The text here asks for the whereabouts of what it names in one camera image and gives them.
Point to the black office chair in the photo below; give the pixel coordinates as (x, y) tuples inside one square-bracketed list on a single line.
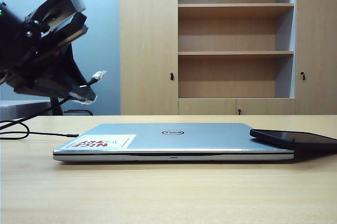
[(56, 108)]

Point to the black cabinet key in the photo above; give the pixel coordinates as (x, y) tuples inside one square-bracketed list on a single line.
[(239, 111), (172, 76), (303, 76)]

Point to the black smartphone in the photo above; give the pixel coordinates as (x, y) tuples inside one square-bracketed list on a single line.
[(295, 140)]

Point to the white red laptop sticker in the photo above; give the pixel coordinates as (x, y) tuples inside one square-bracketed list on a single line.
[(118, 141)]

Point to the silver Dell laptop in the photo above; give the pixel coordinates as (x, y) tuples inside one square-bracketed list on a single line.
[(184, 140)]

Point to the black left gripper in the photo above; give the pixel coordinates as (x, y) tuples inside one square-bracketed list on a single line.
[(52, 24)]

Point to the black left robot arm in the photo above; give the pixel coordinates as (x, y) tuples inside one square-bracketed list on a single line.
[(10, 40)]

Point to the grey desk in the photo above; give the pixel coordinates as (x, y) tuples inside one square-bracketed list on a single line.
[(21, 109)]

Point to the light wooden cabinet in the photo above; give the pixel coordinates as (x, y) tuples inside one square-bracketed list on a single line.
[(147, 50)]

